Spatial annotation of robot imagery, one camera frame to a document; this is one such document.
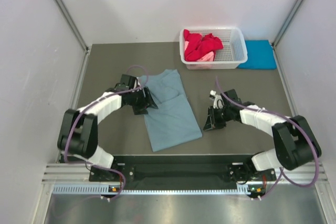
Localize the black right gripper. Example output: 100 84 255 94
203 105 232 131

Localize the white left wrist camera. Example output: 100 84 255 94
133 77 141 89

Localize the grey slotted cable duct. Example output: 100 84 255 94
52 184 262 196

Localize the left aluminium corner post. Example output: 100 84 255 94
54 0 89 52

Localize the pink t-shirt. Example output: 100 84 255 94
184 41 215 62

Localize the aluminium corner post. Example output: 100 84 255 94
54 0 89 52
271 0 305 49

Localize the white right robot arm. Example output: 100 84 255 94
203 89 322 180

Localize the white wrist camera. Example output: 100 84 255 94
209 90 224 109
133 77 141 89

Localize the grey-blue t-shirt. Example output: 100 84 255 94
139 69 202 152

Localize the folded turquoise t-shirt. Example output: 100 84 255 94
238 40 277 70

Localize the aluminium front frame rail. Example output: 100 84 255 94
42 163 316 184

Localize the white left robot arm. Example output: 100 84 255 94
57 74 158 180

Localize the white plastic laundry basket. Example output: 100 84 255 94
179 26 248 70

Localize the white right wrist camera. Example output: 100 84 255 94
209 90 224 109

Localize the red t-shirt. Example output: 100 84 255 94
183 29 224 62

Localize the right aluminium corner post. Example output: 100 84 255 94
271 0 305 49

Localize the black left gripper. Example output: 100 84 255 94
129 86 158 115

